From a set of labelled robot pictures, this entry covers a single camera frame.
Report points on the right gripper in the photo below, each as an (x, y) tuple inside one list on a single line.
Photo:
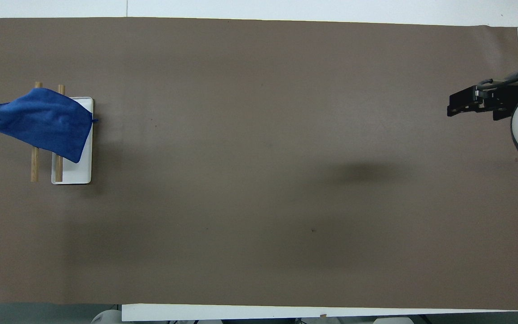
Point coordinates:
[(504, 99)]

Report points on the blue towel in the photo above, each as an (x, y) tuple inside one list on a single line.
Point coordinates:
[(38, 118)]

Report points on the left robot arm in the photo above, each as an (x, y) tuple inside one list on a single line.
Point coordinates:
[(106, 317)]

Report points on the wooden towel rack white base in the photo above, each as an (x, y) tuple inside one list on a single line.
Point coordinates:
[(79, 173)]

